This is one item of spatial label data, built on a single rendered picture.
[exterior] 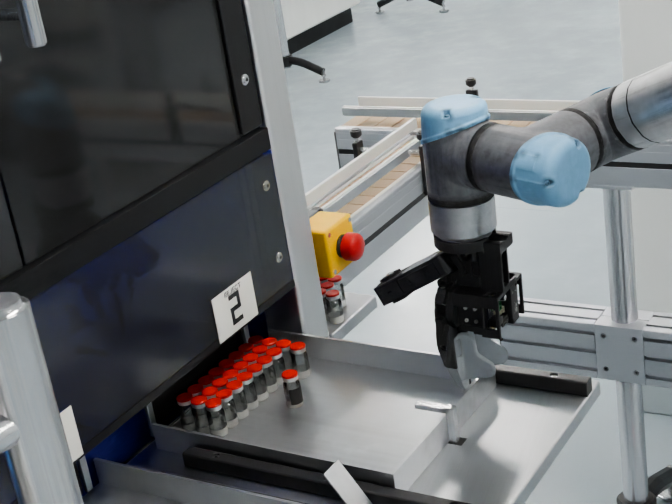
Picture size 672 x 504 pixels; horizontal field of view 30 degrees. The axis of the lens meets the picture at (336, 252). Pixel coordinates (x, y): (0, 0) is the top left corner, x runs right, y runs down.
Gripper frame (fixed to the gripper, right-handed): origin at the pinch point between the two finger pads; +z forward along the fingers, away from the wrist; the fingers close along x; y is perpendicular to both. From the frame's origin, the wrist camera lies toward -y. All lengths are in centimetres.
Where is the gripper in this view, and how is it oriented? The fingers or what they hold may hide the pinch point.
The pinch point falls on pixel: (462, 381)
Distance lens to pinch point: 152.8
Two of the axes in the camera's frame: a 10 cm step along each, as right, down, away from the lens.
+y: 8.6, 1.0, -5.1
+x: 5.0, -4.0, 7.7
